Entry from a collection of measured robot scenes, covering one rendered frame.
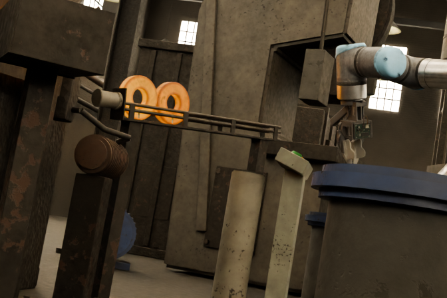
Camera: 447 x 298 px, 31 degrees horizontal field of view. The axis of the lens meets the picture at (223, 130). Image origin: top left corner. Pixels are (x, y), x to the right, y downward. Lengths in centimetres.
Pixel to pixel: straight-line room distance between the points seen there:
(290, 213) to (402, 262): 166
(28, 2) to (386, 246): 91
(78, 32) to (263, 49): 338
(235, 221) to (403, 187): 168
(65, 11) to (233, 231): 130
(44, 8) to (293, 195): 139
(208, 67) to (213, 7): 40
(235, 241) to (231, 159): 221
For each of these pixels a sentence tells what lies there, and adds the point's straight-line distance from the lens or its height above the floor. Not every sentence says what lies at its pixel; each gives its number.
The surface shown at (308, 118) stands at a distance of 892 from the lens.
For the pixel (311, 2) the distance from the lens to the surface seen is 503.
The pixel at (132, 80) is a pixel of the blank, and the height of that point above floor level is 76.
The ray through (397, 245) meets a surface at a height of 32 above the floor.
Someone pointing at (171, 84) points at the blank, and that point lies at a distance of 289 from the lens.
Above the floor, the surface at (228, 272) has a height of 16.
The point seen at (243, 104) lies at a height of 109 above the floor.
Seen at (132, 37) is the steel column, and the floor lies 277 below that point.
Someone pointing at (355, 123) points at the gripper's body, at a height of 68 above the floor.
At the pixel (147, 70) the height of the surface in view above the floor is 150.
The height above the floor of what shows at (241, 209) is 38.
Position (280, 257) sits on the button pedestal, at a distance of 282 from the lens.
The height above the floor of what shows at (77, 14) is 70.
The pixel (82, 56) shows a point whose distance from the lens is 172.
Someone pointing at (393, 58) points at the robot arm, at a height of 86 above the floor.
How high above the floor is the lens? 30
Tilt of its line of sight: 7 degrees up
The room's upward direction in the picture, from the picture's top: 10 degrees clockwise
